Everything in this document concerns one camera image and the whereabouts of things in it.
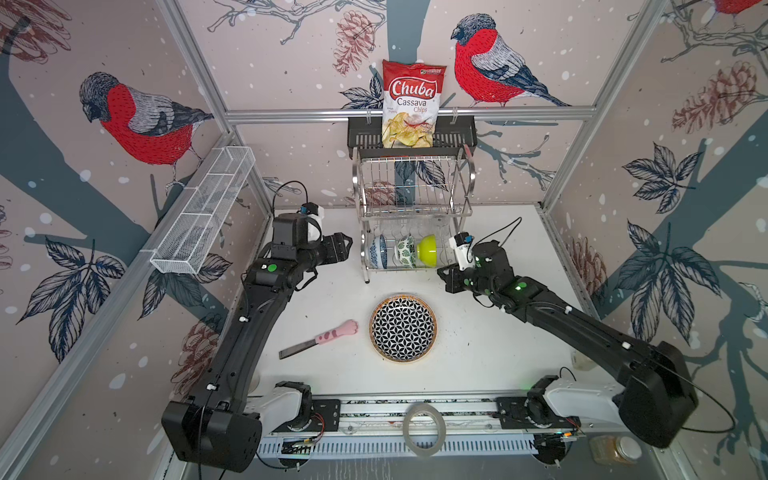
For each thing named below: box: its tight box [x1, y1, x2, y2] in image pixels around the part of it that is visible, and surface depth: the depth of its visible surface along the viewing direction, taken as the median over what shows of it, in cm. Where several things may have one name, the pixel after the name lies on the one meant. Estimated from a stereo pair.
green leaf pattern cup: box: [394, 234, 417, 269], surface depth 94 cm
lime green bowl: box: [417, 234, 437, 267], surface depth 94 cm
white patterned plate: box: [370, 294, 438, 363], surface depth 87 cm
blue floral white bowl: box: [370, 234, 388, 269], surface depth 93 cm
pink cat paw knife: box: [278, 319, 359, 359], surface depth 87 cm
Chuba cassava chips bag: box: [381, 59, 447, 149], surface depth 86 cm
